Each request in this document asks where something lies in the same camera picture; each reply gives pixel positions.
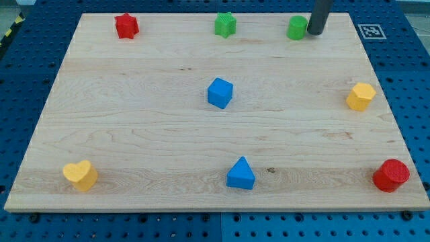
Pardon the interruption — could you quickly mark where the red cylinder block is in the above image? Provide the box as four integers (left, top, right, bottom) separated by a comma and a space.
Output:
372, 159, 411, 193

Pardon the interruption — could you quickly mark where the blue cube block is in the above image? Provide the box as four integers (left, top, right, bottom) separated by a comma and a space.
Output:
208, 77, 234, 109

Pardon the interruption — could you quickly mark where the yellow black hazard tape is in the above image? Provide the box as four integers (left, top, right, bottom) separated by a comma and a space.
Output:
1, 12, 26, 50

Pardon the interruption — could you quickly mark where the red star block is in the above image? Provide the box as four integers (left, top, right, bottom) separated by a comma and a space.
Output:
114, 13, 139, 39

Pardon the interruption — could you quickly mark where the light wooden board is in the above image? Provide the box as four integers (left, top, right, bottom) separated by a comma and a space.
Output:
5, 13, 429, 213

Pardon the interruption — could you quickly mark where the green cylinder block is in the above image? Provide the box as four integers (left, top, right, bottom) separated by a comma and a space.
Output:
286, 15, 308, 40

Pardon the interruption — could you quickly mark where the yellow hexagon block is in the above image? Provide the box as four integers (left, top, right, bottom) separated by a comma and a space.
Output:
346, 83, 376, 112

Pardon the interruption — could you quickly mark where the blue triangle block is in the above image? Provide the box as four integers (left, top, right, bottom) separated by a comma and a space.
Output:
226, 157, 256, 190

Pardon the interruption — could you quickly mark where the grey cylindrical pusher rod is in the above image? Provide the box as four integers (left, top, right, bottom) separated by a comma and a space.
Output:
307, 0, 334, 36

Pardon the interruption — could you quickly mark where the yellow heart block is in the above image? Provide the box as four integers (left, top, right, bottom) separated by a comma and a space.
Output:
62, 160, 98, 192

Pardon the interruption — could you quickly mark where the green star block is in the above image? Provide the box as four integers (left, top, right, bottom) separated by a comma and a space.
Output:
214, 12, 237, 38

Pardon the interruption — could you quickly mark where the black white fiducial marker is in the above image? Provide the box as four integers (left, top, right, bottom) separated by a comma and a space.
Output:
358, 24, 386, 40

